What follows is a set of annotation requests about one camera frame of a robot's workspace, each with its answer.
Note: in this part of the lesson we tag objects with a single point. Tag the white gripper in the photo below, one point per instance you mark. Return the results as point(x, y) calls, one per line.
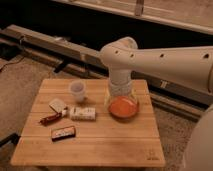
point(119, 89)

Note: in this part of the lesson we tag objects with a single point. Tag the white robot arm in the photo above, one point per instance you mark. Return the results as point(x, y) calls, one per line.
point(198, 155)

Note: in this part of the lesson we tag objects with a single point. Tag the white ceramic cup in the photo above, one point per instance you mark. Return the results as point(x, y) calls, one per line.
point(77, 88)

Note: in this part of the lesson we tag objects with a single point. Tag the white rectangular packet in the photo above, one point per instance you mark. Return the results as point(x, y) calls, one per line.
point(82, 113)

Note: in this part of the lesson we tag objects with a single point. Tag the red candy bar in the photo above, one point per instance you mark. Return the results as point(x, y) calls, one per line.
point(50, 119)

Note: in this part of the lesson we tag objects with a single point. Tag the wooden folding table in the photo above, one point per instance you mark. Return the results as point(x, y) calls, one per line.
point(106, 142)

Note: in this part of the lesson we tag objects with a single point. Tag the metal floor rail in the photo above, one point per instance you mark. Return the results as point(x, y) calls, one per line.
point(53, 45)

